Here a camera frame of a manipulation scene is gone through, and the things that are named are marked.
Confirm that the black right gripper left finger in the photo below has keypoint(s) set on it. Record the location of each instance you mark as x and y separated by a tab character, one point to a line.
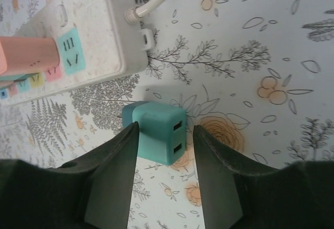
104	187

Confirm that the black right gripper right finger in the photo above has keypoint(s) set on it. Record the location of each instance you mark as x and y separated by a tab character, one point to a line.
235	195

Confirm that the salmon pink charger plug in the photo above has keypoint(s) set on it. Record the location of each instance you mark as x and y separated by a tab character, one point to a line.
31	54

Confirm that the teal USB charger plug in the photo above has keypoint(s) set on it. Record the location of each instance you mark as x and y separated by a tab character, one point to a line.
156	127

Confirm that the white power strip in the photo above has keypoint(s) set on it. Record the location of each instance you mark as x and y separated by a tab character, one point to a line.
99	30

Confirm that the floral patterned table cover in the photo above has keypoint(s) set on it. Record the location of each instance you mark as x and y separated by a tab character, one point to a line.
235	17

